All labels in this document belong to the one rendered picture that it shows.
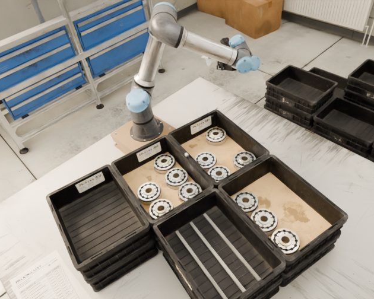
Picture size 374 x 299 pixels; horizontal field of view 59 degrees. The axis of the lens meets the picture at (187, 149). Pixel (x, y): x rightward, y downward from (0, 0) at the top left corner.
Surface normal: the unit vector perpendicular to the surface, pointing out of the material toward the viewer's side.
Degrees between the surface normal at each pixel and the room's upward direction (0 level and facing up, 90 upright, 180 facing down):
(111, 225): 0
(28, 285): 0
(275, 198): 0
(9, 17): 90
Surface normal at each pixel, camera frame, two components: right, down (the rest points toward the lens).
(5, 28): 0.68, 0.47
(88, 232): -0.11, -0.70
